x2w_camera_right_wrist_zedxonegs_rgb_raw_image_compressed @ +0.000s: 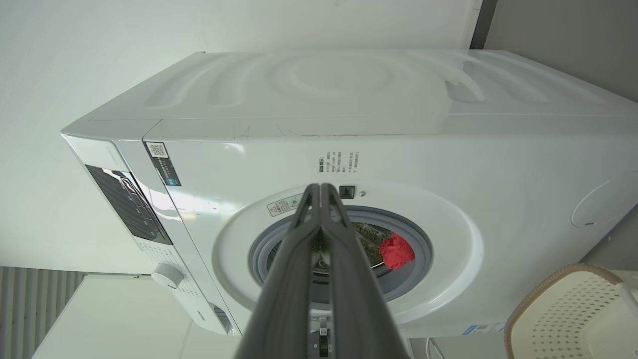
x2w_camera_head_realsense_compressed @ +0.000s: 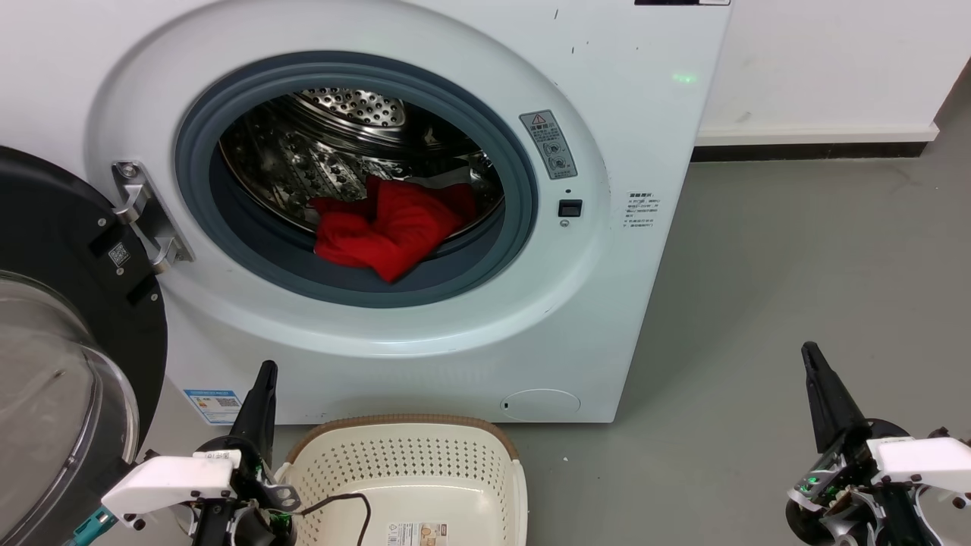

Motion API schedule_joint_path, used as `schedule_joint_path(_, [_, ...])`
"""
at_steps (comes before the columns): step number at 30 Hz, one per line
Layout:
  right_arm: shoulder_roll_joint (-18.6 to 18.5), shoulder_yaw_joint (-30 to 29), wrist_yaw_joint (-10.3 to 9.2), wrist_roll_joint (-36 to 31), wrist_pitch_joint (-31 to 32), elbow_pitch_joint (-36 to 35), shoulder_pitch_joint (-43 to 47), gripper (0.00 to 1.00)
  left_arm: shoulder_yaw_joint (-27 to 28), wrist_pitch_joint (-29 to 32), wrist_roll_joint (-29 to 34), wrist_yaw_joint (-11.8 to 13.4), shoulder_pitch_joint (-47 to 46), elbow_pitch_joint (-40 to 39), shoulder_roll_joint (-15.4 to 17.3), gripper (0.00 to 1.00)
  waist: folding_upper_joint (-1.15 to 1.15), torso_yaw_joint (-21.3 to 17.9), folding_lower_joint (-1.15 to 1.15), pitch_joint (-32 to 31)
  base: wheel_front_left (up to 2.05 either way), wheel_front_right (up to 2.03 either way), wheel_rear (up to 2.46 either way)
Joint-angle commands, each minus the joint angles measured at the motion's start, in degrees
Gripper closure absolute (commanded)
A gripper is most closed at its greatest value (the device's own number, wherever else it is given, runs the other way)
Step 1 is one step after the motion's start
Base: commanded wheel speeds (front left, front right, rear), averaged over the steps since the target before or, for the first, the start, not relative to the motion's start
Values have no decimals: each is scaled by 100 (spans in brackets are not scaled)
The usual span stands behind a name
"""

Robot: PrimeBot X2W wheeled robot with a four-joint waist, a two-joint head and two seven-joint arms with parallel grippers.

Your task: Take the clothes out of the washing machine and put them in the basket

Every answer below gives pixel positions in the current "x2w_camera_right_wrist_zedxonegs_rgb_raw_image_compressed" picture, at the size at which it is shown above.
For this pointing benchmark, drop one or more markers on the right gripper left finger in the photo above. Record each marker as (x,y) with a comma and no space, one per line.
(286,289)

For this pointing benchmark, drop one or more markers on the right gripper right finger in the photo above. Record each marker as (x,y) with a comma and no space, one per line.
(354,294)

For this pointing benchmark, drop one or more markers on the red garment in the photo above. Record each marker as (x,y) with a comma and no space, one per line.
(396,252)

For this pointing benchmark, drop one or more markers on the white washing machine dial knob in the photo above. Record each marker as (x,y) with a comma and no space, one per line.
(167,276)

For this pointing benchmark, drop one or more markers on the black washing machine display panel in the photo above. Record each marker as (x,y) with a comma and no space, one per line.
(132,204)

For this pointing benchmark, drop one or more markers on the cream perforated laundry basket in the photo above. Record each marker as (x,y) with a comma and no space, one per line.
(563,319)

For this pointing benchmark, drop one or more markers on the metal door hinge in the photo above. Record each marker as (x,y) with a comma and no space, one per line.
(321,339)

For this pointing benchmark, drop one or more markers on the dark QR code sticker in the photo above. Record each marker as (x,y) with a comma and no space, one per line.
(163,164)

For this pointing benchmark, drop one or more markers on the white cabinet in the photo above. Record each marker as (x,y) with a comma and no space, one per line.
(114,324)

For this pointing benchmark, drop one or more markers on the white front-load washing machine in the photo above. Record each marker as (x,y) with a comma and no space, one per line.
(498,164)

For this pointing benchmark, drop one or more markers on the grey slatted panel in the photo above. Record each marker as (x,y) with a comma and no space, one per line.
(30,309)

